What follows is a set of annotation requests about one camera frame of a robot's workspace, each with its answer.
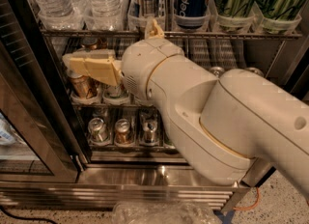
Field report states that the orange cable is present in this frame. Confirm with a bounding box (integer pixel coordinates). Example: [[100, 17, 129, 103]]
[[233, 186, 261, 212]]

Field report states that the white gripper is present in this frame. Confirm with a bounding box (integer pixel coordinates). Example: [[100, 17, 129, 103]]
[[62, 17, 184, 100]]

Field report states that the stainless steel fridge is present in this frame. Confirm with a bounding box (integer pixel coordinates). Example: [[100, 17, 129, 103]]
[[0, 0, 308, 211]]

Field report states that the gold can front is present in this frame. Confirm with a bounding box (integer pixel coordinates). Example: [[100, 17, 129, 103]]
[[67, 70, 98, 99]]

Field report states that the dark blue soda can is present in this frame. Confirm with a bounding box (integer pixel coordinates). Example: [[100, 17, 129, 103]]
[[245, 67, 265, 77]]

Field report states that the blue Pepsi can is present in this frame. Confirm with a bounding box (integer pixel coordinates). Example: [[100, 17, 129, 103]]
[[174, 0, 208, 29]]

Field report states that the silver can bottom shelf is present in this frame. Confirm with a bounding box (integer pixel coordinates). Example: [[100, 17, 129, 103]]
[[143, 120, 157, 145]]

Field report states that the wire shelf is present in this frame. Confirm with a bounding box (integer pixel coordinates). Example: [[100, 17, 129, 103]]
[[41, 29, 303, 41], [72, 102, 153, 108]]

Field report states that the gold can back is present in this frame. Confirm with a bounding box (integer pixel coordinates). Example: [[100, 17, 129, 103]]
[[80, 37, 107, 50]]

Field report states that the black cable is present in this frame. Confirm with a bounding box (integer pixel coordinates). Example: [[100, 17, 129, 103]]
[[0, 205, 59, 224]]

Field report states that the glass fridge door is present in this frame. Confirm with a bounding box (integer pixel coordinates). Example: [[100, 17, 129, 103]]
[[0, 0, 78, 182]]

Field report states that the top wire shelf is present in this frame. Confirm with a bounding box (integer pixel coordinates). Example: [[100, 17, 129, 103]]
[[41, 29, 303, 41]]

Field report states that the white green soda can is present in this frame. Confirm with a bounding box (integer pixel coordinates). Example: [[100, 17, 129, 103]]
[[104, 84, 126, 98]]

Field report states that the gold can bottom shelf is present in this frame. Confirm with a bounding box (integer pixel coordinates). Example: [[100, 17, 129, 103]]
[[115, 119, 133, 147]]

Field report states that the green silver can bottom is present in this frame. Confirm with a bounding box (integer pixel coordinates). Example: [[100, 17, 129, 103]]
[[88, 118, 109, 146]]

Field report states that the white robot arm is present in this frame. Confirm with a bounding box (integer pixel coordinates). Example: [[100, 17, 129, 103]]
[[63, 20, 309, 198]]

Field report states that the red Coca-Cola can right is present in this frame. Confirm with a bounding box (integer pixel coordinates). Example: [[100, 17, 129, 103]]
[[209, 67, 225, 77]]

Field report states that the clear plastic bag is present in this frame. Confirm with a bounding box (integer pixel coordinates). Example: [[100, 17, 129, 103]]
[[112, 202, 222, 224]]

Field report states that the middle wire shelf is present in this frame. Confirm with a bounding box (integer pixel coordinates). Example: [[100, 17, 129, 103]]
[[72, 102, 153, 108]]

